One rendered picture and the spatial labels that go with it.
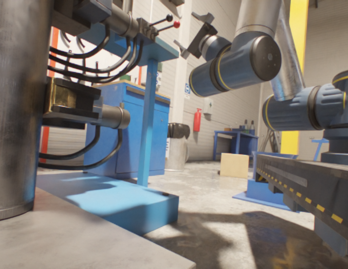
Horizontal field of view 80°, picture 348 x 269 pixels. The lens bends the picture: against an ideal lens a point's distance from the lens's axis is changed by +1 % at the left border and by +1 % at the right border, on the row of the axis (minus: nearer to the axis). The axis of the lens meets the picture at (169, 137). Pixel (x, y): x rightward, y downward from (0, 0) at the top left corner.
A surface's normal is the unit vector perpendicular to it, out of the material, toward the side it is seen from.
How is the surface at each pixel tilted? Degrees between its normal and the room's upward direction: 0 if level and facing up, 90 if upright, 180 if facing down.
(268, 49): 90
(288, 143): 90
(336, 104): 100
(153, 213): 90
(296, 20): 90
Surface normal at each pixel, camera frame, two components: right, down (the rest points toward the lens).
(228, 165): -0.25, -0.05
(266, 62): 0.47, 0.01
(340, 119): -0.98, -0.08
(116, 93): -0.61, -0.07
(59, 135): 0.79, 0.04
